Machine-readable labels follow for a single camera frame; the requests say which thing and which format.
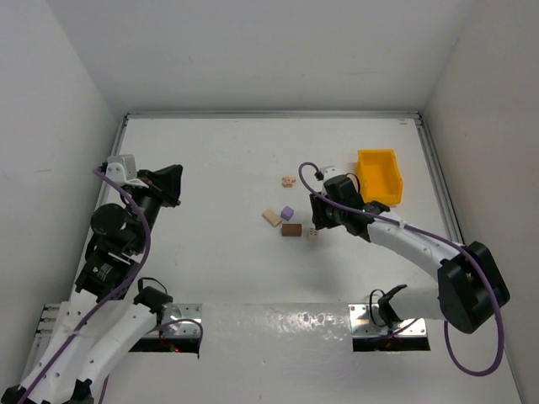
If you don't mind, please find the yellow plastic bin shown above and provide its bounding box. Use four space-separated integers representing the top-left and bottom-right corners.
355 149 403 205

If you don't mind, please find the beige cube with holes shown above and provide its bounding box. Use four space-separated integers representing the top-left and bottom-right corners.
307 228 319 240

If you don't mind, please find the small patterned wood block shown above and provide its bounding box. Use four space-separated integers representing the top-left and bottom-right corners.
281 176 296 188

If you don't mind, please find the purple cube block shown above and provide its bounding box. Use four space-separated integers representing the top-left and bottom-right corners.
280 206 295 221

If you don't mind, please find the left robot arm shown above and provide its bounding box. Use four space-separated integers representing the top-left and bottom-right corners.
1 162 183 403

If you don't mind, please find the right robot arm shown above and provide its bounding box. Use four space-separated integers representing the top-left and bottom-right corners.
309 173 510 334

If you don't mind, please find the brown rectangular wood block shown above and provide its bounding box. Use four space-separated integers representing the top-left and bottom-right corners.
281 223 302 237

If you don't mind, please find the beige flat wood plank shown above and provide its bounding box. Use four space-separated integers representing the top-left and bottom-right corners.
262 209 282 227

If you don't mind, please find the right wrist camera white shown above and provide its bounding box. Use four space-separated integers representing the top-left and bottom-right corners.
315 166 344 182

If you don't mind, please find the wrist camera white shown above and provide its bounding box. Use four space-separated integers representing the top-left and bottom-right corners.
315 166 344 182
105 155 137 186

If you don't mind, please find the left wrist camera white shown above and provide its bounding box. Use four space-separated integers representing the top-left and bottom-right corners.
105 155 137 186

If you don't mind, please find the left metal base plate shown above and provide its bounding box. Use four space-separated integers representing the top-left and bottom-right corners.
147 303 204 340

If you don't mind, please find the metal base plate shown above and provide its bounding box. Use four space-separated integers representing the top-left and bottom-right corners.
147 303 204 340
348 303 428 339

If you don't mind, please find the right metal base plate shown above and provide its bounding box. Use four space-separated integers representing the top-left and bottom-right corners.
348 303 428 339

